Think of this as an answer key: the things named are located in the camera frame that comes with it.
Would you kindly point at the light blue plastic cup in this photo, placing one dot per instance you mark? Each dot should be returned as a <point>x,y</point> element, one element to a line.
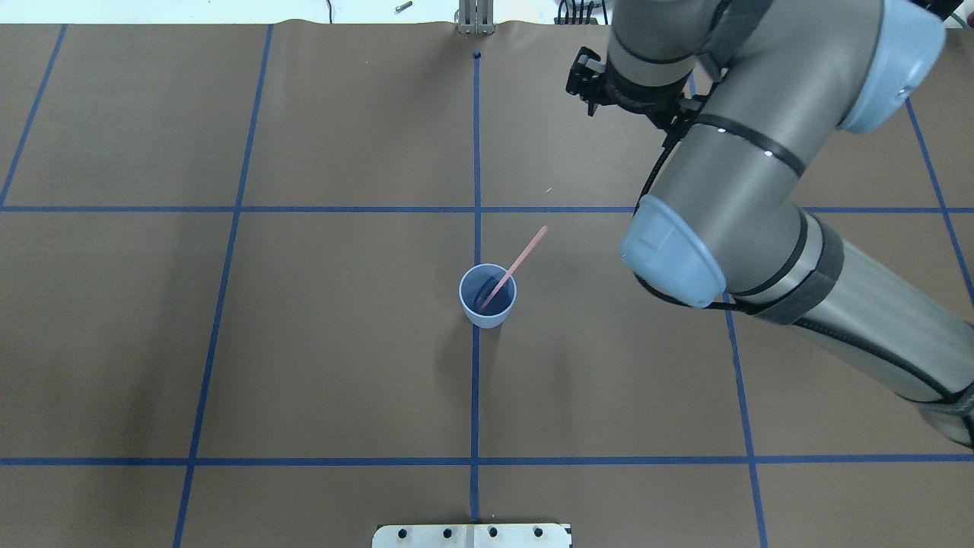
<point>473,288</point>

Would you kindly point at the pink chopstick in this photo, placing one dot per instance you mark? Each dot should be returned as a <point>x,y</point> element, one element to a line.
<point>533,243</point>

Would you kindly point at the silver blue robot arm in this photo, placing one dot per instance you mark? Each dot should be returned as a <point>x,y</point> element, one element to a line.
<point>718,220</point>

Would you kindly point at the orange black usb hub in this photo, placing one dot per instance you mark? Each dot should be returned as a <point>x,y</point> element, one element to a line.
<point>581,13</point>

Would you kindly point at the aluminium frame post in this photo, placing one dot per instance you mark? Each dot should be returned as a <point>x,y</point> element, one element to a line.
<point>475,17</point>

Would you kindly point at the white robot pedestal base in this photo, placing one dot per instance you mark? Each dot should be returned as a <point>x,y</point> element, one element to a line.
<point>474,535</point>

